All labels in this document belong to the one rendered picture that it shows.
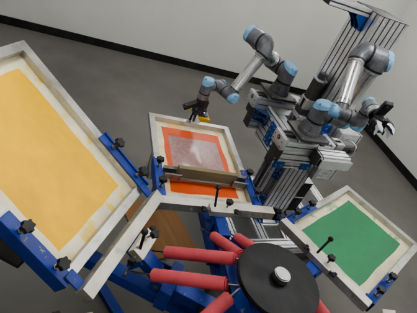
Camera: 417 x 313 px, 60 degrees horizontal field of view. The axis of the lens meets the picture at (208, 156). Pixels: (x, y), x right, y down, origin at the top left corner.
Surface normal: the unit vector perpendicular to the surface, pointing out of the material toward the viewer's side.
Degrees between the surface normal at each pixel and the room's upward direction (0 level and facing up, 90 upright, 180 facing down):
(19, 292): 0
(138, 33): 90
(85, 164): 32
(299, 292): 0
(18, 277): 0
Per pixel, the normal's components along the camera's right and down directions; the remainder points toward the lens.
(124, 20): 0.18, 0.65
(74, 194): 0.75, -0.40
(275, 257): 0.33, -0.75
